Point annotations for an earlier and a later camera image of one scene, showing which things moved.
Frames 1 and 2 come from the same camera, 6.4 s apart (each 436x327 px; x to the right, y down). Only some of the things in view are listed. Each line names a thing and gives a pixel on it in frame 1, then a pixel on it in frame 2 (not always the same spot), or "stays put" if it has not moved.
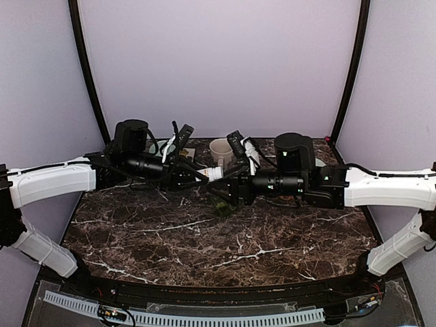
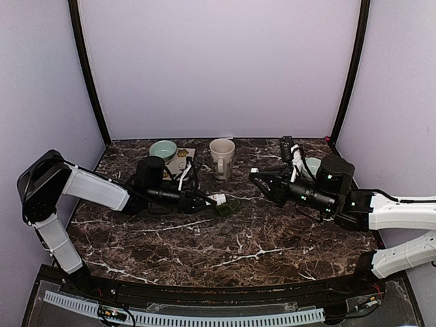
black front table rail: x=97 y=284 stays put
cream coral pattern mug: x=222 y=152 stays put
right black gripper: x=248 y=195 -> x=279 y=185
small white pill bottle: x=212 y=174 -> x=219 y=198
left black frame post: x=73 y=11 stays put
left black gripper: x=174 y=175 -> x=187 y=203
